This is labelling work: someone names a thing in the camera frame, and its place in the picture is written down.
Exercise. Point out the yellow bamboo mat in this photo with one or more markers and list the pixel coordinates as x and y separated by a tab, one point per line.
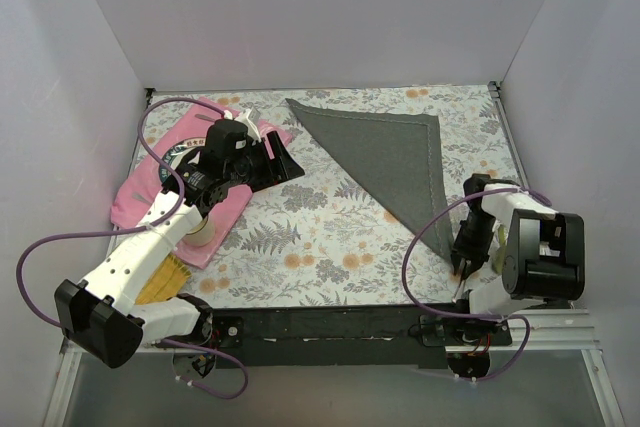
166	282

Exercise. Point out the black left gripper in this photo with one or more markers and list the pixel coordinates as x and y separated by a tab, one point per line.
270	162

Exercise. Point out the aluminium frame rail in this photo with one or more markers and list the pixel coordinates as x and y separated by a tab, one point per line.
544	259

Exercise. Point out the silver table knife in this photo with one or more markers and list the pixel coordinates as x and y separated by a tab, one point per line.
459	291

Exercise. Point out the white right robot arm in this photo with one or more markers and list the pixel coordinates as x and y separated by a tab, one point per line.
544	257

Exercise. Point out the cream mug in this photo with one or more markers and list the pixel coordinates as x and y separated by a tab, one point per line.
201	234

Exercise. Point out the floral patterned table mat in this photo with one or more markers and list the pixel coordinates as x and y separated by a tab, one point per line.
321	240

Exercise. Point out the dark round plate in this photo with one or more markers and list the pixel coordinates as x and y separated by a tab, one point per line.
176	152

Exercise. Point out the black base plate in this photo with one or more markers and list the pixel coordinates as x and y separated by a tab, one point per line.
380	335

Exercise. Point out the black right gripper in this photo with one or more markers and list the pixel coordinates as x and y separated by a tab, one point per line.
470	249

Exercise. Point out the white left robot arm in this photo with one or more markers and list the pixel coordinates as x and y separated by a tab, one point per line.
100	312

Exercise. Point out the grey cloth napkin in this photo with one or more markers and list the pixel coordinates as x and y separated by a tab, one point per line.
395	158

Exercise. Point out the light green mug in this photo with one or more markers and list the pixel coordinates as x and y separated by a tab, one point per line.
500	253

